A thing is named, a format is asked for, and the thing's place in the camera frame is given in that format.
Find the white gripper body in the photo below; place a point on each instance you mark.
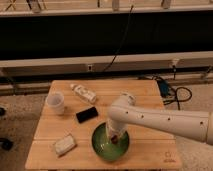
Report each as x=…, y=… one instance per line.
x=115, y=129

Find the dark red pepper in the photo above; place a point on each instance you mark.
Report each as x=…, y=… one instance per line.
x=114, y=139

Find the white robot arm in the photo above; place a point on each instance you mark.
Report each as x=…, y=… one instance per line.
x=194, y=125

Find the green ceramic bowl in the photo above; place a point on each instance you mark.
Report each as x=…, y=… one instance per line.
x=103, y=146

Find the black smartphone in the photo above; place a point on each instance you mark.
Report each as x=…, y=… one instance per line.
x=86, y=114

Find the wooden table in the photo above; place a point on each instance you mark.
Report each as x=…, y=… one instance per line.
x=149, y=149

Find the white sponge block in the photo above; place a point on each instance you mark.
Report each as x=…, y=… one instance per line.
x=64, y=145

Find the white plastic cup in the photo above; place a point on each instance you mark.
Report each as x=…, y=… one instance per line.
x=55, y=102

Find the blue box on floor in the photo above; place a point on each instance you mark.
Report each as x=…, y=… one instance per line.
x=164, y=88

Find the white wall outlet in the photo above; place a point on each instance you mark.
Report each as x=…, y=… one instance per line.
x=90, y=68

